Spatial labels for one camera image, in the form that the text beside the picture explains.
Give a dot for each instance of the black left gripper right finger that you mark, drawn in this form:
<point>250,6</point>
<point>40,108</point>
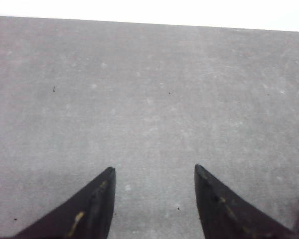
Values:
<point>225,215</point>

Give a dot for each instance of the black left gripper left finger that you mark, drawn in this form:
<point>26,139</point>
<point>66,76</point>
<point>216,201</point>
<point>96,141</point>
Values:
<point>86,215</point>

